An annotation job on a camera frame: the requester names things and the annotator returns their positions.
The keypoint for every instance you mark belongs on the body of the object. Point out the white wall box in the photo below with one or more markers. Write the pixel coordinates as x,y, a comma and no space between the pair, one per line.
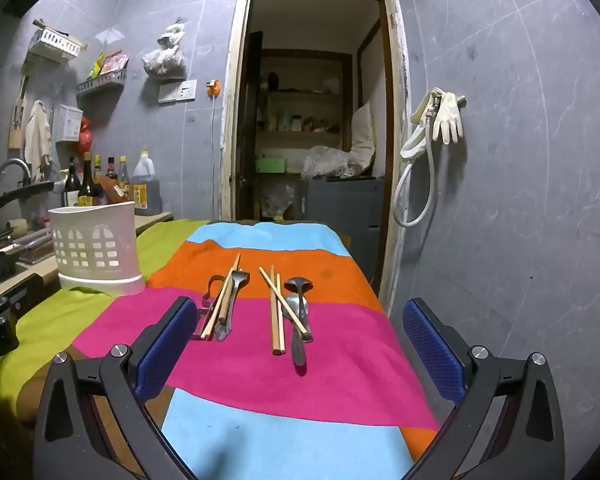
70,122

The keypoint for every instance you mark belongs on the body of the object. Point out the white pillow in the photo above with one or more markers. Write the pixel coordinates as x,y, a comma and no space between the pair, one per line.
362,130

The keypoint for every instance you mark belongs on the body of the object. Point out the yellow snack packet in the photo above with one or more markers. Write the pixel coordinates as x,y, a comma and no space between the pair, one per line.
96,64

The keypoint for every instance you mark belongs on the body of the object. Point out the white wall basket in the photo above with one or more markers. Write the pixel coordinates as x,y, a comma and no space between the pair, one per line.
55,45

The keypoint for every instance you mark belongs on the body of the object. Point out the hanging clear plastic bag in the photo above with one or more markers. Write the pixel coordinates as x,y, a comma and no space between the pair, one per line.
164,62

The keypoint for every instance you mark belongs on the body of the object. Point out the large oil jug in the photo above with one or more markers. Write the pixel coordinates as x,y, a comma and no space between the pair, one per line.
145,182

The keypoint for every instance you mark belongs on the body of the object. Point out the red plastic bag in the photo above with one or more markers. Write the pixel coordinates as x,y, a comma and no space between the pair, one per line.
84,137

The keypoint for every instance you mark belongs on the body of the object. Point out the clear sauce bottle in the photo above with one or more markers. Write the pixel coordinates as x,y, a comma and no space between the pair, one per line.
123,175

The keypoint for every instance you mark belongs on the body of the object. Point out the metal spoon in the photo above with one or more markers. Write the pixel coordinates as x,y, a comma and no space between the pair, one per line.
209,285
298,286
299,355

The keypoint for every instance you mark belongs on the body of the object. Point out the white wall socket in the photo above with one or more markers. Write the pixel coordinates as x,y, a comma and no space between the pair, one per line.
177,91

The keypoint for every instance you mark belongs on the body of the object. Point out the metal faucet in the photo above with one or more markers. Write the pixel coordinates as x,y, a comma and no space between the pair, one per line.
10,164

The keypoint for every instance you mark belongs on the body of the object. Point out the crumpled clear plastic bag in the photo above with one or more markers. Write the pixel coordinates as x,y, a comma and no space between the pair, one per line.
330,160

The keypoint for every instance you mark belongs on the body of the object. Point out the hanging wooden cutting board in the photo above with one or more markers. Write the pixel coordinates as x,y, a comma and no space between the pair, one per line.
16,125

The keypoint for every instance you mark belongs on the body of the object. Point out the white rubber glove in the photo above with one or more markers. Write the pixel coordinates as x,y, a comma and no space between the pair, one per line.
415,145
450,115

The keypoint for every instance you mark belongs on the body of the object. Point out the green box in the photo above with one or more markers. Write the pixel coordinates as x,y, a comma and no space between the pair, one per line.
270,165

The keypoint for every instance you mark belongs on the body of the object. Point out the hanging white towel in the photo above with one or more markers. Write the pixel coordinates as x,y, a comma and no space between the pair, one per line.
37,135

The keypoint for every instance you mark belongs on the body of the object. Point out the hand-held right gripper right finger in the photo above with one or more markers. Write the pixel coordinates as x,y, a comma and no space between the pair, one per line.
432,355

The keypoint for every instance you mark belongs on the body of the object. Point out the door frame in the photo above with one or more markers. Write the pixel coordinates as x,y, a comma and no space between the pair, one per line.
235,110

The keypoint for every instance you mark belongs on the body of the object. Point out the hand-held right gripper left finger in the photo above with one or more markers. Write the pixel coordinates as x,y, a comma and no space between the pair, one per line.
162,355

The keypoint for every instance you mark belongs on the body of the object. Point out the colourful striped cloth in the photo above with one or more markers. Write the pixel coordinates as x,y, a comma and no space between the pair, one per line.
280,385

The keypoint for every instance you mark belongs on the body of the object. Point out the wooden chopstick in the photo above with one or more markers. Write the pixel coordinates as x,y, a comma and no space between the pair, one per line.
280,330
224,290
226,305
301,325
273,310

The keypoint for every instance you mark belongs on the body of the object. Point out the metal fork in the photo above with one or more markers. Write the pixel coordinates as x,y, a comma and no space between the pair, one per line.
240,277

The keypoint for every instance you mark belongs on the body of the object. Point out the dark sauce bottle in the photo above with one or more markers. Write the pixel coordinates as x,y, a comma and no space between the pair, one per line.
86,185
98,165
71,182
111,170

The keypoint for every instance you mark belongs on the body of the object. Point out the white plastic utensil holder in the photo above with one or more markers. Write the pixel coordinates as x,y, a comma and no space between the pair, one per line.
95,220

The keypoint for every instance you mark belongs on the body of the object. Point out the grey wall shelf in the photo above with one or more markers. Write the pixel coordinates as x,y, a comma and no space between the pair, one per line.
102,85

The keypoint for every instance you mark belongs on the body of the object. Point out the red snack packet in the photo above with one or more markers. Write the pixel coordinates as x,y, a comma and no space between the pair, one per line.
115,62

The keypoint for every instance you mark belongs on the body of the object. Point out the wooden shelf unit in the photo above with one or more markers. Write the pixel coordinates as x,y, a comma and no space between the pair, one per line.
300,93

